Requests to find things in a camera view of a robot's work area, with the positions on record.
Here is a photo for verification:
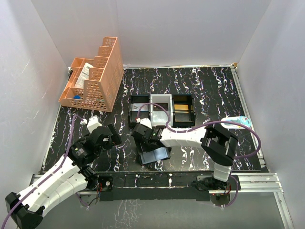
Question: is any black leather card holder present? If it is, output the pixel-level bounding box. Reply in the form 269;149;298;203
139;147;171;165

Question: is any dark card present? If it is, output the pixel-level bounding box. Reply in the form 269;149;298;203
153;103;169;112

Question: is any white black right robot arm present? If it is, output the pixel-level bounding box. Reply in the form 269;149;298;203
132;124;238;190

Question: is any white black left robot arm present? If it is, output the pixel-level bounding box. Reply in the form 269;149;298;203
5;124;122;229

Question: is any card in left bin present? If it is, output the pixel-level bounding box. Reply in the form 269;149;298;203
132;103;150;112

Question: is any gold card in right bin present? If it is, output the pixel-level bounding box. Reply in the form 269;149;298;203
174;103;191;113

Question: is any white middle bin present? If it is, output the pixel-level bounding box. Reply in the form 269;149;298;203
150;94;173;126

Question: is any black right bin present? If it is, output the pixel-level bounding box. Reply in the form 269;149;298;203
172;94;196;128

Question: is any black bin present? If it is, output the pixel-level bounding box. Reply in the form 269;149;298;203
172;94;196;128
128;94;151;129

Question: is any black left bin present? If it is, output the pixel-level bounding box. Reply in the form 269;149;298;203
128;94;151;129

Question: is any orange plastic desk organizer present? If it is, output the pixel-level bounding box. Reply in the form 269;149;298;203
59;37;124;112

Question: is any white paper packet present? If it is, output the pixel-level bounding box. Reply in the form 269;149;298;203
75;62;93;88

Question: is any blue white blister pack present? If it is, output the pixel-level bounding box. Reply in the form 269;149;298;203
221;116;252;129

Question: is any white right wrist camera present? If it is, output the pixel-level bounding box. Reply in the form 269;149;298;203
135;117;152;129

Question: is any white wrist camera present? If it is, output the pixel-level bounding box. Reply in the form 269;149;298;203
135;117;152;129
81;115;102;134

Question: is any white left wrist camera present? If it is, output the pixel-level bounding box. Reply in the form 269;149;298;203
81;115;102;134

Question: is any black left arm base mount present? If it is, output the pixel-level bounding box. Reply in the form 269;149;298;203
97;176;113;192

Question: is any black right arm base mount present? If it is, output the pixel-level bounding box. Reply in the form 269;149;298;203
190;175;241;194

